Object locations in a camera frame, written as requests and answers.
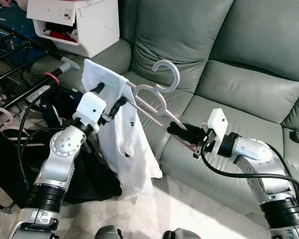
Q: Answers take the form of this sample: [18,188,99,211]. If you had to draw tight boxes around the white shirt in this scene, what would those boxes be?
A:
[81,59,163,197]

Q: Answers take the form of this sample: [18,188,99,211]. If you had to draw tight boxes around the pale pink plastic hanger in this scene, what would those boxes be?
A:
[0,106,15,131]
[124,60,202,150]

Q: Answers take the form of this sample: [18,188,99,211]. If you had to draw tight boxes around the red pink plastic hanger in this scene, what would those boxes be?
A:
[42,71,60,86]

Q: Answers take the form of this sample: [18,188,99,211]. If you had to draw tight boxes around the navy and white garment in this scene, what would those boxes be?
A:
[40,87,90,130]

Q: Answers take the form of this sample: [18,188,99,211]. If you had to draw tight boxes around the black metal drying rack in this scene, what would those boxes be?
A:
[0,17,80,118]

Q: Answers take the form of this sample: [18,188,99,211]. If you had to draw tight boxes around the white plastic storage bin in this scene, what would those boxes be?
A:
[26,0,120,58]

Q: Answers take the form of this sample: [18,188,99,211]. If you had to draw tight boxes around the black shirt with grey print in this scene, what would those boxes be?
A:
[0,127,123,205]

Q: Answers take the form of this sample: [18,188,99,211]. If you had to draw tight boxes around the large blue bag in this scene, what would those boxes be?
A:
[0,5,40,55]

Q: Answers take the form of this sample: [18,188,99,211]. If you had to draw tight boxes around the grey green leather sofa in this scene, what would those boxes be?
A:
[30,0,299,215]

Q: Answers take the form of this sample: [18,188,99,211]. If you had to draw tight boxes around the grey robot left leg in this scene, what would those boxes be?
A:
[95,225,123,239]

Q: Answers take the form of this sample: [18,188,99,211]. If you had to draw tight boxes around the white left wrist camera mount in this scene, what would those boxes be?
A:
[72,92,107,131]

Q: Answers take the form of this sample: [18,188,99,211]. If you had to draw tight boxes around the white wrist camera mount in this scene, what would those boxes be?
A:
[72,92,107,131]
[207,108,229,155]

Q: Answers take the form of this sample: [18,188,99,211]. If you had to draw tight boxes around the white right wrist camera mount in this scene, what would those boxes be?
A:
[207,108,229,155]

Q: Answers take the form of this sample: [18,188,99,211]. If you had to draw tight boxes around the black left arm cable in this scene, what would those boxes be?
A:
[17,87,85,195]

